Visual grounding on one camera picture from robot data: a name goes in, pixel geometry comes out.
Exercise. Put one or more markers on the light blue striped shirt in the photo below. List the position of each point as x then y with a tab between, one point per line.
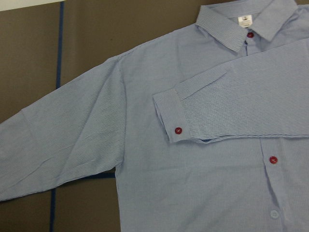
207	126

